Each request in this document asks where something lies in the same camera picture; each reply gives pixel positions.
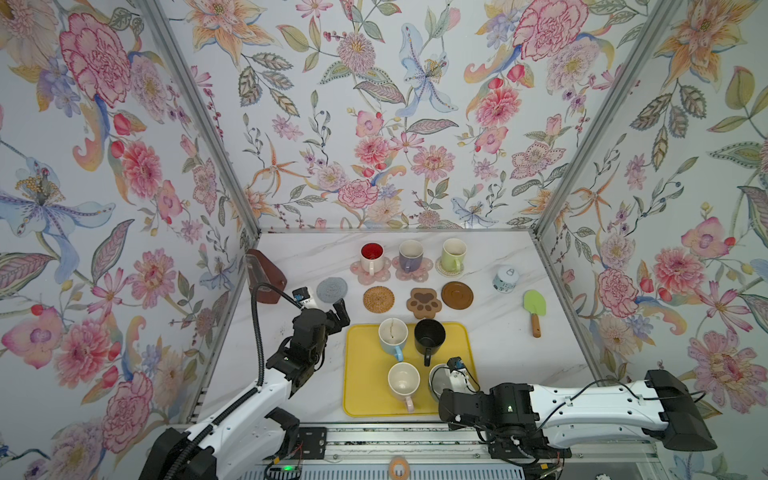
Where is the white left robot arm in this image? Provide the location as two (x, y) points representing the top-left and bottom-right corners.
(139, 300), (350, 479)

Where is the pink flower coaster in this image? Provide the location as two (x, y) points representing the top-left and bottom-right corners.
(392, 257), (434, 283)
(350, 256), (392, 285)

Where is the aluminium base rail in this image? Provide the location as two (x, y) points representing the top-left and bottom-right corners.
(146, 419), (661, 466)

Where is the tan rattan round coaster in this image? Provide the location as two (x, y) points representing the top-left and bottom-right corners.
(362, 286), (395, 314)

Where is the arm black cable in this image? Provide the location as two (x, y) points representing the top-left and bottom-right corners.
(161, 281), (304, 480)
(536, 377), (706, 430)

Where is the black mug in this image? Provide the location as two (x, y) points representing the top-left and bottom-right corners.
(414, 319), (446, 367)

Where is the white mug pink handle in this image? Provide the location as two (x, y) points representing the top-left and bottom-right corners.
(387, 362), (421, 413)

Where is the yellow tray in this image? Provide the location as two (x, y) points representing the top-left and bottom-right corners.
(343, 322), (479, 418)

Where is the grey-blue woven round coaster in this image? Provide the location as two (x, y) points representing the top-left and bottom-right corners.
(316, 277), (348, 304)

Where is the white mug blue handle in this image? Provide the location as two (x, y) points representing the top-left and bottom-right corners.
(428, 363), (453, 402)

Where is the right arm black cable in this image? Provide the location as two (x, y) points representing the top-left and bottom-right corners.
(536, 377), (706, 430)

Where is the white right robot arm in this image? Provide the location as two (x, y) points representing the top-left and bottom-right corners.
(438, 370), (717, 456)

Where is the red inside white mug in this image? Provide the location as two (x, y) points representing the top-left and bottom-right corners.
(359, 242), (385, 276)

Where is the light blue mug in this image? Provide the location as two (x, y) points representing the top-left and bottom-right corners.
(378, 318), (409, 362)

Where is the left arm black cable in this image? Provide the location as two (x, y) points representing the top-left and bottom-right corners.
(161, 281), (304, 480)

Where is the brown paw print coaster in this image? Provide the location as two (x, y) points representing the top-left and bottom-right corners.
(406, 288), (443, 320)

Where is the light green mug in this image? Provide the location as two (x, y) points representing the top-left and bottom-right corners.
(440, 238), (467, 264)

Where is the colourful zigzag woven coaster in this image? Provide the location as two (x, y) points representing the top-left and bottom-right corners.
(435, 259), (464, 278)

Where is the dark brown round coaster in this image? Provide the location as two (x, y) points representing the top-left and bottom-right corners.
(441, 281), (474, 310)

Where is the white mug purple handle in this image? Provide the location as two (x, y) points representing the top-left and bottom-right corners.
(398, 240), (424, 274)

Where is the orange tape roll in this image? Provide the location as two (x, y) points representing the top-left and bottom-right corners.
(388, 456), (411, 480)

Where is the lime green spatula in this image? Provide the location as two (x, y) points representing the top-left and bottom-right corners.
(523, 290), (547, 338)

